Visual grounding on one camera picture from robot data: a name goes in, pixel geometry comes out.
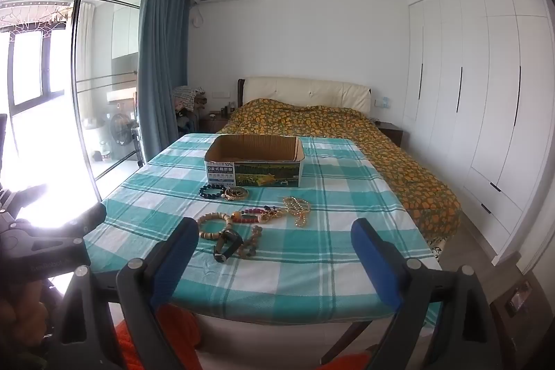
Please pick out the black wristband watch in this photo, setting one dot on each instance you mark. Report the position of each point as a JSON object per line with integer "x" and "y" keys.
{"x": 229, "y": 243}

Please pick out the cream padded headboard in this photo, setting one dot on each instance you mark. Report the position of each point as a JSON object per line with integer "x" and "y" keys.
{"x": 303, "y": 90}

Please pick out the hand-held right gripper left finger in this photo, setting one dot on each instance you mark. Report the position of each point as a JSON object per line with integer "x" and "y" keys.
{"x": 173, "y": 261}

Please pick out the printed cardboard box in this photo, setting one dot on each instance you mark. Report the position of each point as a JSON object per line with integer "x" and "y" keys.
{"x": 256, "y": 166}

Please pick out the orange clothing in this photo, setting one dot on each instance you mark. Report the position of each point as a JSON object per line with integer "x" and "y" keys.
{"x": 180, "y": 324}

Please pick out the round washing machine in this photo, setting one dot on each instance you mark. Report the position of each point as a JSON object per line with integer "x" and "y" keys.
{"x": 119, "y": 129}

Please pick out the dark wooden nightstand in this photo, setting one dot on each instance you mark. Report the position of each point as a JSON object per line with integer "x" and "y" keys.
{"x": 214, "y": 122}
{"x": 391, "y": 132}

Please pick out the teal plaid cloth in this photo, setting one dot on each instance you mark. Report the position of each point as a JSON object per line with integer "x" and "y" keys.
{"x": 303, "y": 261}

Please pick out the person's left hand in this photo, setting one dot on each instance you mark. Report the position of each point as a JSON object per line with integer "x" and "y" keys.
{"x": 21, "y": 311}

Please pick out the blue curtain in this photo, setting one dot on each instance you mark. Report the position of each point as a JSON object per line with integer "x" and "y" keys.
{"x": 162, "y": 62}

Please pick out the black framed sliding glass door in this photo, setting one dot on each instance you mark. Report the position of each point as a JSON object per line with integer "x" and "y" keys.
{"x": 73, "y": 71}

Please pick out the pile of clothes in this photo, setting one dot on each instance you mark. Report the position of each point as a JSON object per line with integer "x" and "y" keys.
{"x": 186, "y": 101}

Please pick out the white wardrobe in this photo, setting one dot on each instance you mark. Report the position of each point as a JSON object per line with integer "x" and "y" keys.
{"x": 481, "y": 92}

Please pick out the dark wooden table leg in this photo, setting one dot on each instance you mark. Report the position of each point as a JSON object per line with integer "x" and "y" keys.
{"x": 344, "y": 337}

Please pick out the white sheer curtain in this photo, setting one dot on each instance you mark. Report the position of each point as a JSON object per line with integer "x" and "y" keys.
{"x": 88, "y": 62}

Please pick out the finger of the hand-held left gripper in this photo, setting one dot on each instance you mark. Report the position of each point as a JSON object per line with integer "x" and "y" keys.
{"x": 84, "y": 218}

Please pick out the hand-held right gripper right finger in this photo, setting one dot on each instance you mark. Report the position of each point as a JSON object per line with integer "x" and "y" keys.
{"x": 373, "y": 261}

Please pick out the wall outlet with blue plug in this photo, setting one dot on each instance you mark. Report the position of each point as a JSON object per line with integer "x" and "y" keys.
{"x": 381, "y": 102}

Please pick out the brown wooden cabinet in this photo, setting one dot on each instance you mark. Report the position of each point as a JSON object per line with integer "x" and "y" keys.
{"x": 514, "y": 300}

